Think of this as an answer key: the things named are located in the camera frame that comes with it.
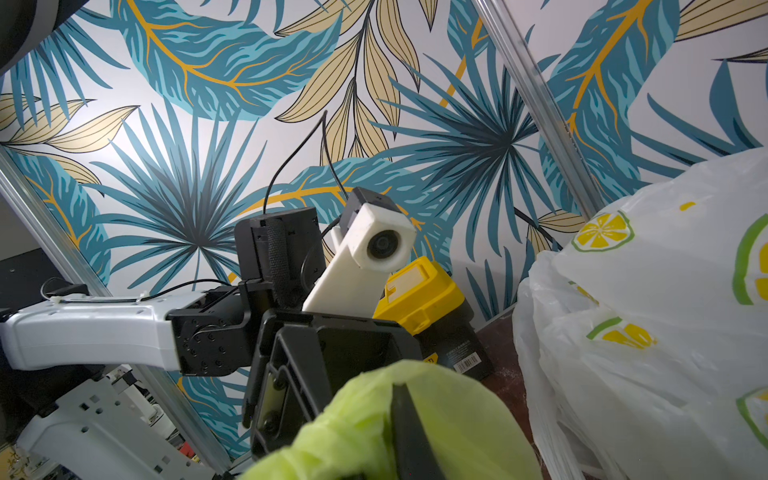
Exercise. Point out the metal corner post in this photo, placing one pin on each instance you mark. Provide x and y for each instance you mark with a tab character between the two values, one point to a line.
535	92
91	431

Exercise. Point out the left metal corner post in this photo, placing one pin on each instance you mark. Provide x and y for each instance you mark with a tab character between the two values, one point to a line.
91	431

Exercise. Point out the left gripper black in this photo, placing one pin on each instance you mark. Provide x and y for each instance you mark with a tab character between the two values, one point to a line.
303	359

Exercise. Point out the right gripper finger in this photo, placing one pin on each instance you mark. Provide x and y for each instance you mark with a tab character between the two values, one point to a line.
414	457

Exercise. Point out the right metal corner post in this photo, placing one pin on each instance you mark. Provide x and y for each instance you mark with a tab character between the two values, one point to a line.
535	92

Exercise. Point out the white lemon print plastic bags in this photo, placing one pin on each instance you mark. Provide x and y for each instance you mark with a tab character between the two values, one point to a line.
643	343

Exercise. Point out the green avocado print plastic bag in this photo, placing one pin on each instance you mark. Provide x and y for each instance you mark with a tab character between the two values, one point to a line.
472	433

